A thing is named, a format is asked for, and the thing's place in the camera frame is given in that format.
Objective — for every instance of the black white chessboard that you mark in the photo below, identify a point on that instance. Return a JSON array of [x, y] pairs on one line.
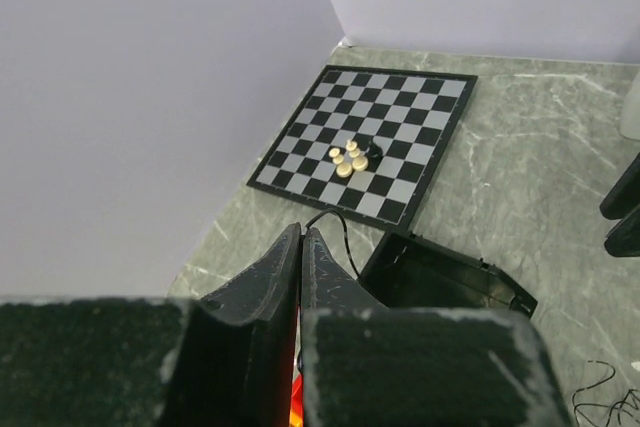
[[366, 142]]

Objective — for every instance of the red plastic bin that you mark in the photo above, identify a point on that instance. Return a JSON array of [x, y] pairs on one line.
[[296, 416]]

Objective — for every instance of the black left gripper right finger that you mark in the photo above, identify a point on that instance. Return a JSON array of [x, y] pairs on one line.
[[365, 364]]

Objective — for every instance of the black chess piece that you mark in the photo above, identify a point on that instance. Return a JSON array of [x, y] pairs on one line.
[[374, 151]]

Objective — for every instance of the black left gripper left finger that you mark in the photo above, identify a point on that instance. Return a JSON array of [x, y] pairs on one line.
[[225, 359]]

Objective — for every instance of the white chess piece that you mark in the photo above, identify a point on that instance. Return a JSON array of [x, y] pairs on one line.
[[336, 156], [353, 149]]

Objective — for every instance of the black plastic bin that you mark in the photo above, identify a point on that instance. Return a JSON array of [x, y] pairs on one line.
[[406, 270]]

